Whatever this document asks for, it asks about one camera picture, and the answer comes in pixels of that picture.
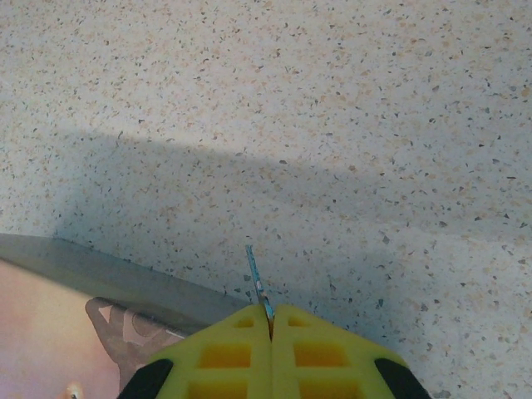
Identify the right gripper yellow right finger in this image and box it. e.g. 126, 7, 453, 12
271, 303, 434, 399

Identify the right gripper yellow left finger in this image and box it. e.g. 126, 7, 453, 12
118, 304, 273, 399

